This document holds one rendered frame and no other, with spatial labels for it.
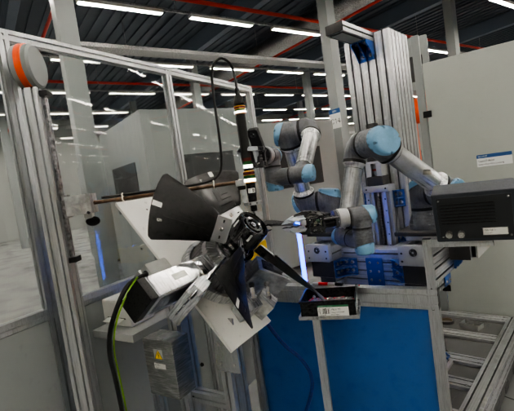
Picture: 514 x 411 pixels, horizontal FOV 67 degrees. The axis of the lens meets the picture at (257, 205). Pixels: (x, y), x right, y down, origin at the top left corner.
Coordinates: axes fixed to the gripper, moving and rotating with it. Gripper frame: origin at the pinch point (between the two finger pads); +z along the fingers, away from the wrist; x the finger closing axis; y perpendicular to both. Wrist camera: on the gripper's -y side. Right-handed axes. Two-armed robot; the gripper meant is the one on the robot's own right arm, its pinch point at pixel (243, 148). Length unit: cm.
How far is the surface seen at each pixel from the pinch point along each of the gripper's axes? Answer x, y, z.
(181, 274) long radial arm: 13, 38, 31
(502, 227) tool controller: -83, 40, -20
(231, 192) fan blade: 8.7, 15.5, -2.8
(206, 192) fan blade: 18.0, 14.2, -0.5
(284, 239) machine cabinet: 117, 97, -381
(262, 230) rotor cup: -5.4, 29.8, 6.3
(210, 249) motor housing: 12.5, 34.0, 12.6
